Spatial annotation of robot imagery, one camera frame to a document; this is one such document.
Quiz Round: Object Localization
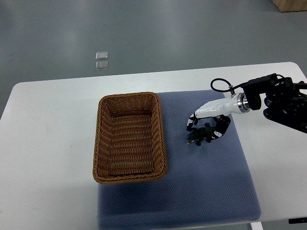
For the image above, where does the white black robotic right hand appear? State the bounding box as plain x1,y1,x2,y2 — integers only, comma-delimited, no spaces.
187,93,250,140

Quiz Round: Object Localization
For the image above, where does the dark toy crocodile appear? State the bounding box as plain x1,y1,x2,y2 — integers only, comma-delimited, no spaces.
187,123,215,146

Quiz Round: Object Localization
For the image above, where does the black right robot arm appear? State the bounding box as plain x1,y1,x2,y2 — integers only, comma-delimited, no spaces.
241,73,307,133

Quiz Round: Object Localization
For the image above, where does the brown wicker basket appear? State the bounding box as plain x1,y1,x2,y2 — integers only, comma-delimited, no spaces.
93,92,167,184

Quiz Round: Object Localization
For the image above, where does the blue quilted mat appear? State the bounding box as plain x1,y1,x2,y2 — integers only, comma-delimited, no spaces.
97,90,261,230

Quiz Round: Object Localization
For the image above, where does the wooden box corner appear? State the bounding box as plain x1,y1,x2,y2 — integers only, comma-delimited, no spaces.
272,0,307,12

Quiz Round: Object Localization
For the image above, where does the white table leg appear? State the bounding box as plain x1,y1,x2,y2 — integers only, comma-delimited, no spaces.
250,222,264,230

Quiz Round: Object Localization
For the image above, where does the lower clear floor plate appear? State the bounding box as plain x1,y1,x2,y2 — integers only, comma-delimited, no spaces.
95,60,108,70

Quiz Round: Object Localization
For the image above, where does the clear floor plate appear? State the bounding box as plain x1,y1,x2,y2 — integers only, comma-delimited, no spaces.
95,51,108,60
95,60,108,70

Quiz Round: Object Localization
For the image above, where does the upper clear floor plate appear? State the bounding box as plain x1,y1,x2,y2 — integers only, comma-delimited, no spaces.
95,51,108,60

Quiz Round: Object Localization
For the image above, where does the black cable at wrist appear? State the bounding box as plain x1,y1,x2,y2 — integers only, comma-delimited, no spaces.
210,78,248,97

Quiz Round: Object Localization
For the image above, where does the black table edge bracket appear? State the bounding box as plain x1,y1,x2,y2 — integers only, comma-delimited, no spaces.
288,217,307,224

